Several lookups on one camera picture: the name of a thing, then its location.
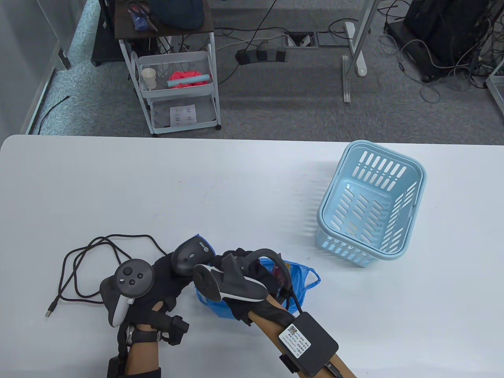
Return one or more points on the white utility cart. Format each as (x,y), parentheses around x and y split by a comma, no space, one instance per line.
(165,33)

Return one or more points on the teal tube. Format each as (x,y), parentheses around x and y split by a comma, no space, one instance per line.
(189,80)

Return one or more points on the light blue plastic basket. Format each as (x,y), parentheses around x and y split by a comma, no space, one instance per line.
(350,189)

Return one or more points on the white desk leg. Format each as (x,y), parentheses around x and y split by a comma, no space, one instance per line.
(356,43)

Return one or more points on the black blue barcode scanner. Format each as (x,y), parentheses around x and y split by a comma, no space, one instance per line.
(191,256)

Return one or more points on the grey black hand controller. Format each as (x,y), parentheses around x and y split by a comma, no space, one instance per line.
(206,281)
(132,277)

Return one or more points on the floor socket box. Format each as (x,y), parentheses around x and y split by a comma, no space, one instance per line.
(301,40)

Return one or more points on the white metal frame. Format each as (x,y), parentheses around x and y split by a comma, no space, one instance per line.
(496,84)

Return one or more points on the dark blue fabric bag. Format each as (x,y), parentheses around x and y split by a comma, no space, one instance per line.
(177,13)

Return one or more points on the printed paper sheet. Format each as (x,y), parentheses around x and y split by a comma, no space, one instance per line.
(183,115)

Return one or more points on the black equipment pile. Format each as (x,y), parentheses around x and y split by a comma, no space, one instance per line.
(445,27)

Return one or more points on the person's right hand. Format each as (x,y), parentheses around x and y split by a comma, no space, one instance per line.
(244,309)

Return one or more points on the pink cloth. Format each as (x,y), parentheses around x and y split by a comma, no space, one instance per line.
(183,76)

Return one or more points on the person's left hand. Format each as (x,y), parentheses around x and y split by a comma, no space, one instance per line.
(167,285)

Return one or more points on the white paper cup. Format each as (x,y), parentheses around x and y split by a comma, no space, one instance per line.
(149,78)

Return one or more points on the person's left forearm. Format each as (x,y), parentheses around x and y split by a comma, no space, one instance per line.
(141,360)

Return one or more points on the blue plastic bag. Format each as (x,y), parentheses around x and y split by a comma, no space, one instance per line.
(303,279)

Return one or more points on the person's right forearm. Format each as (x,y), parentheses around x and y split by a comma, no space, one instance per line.
(271,330)

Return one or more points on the grey metal rail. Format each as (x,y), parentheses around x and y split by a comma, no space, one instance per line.
(346,78)

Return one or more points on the black cabinet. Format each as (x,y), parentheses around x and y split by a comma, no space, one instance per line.
(104,39)

